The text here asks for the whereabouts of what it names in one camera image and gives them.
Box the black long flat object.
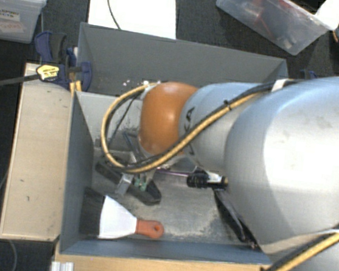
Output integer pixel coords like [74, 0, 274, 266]
[91, 161, 166, 207]

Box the purple thin stick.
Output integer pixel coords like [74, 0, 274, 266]
[155, 167, 197, 180]

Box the grey metal bin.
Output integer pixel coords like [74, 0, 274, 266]
[51, 21, 301, 271]

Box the pale wood board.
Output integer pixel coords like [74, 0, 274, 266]
[0, 61, 82, 247]

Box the black curved flat object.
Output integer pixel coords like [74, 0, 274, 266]
[206, 189, 264, 250]

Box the orange handled paint brush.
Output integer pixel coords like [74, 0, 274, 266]
[77, 186, 169, 248]

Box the black cylinder on white bracket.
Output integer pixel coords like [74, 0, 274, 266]
[185, 169, 230, 193]

